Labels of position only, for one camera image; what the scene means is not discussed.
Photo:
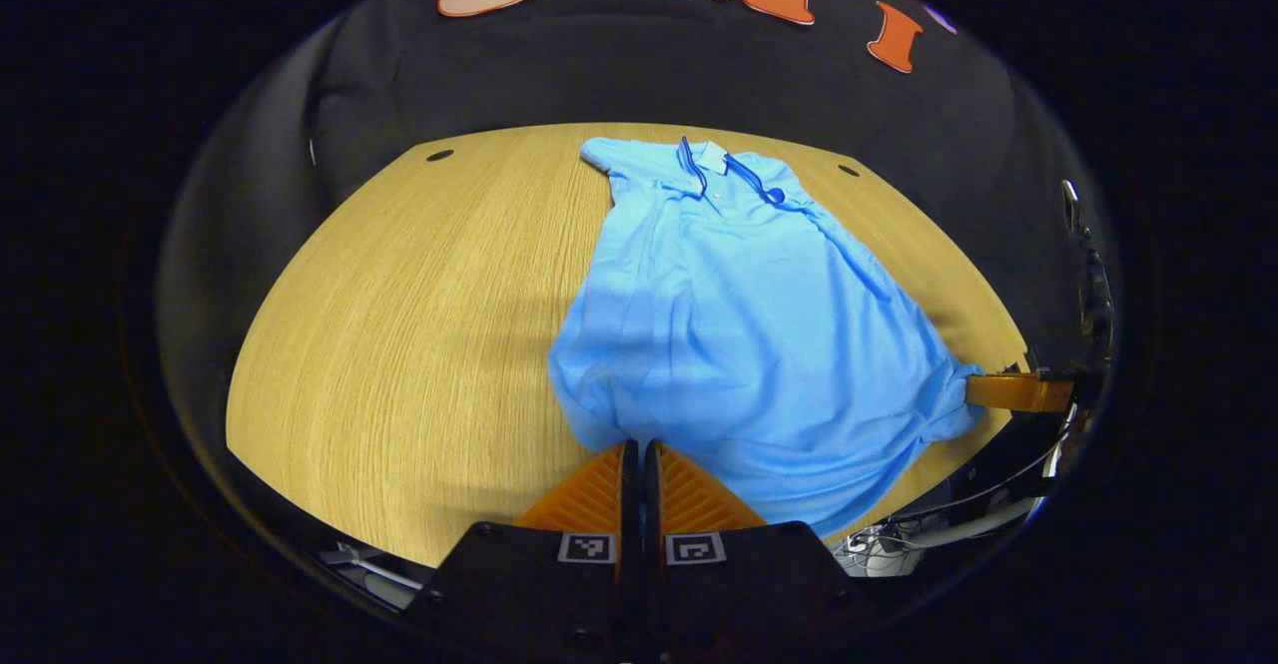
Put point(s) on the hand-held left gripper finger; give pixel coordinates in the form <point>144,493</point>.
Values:
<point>651,504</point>
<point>630,504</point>

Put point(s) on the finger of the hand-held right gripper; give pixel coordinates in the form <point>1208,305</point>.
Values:
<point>1008,391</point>

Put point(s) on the light blue T-shirt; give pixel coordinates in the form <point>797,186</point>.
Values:
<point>749,344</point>

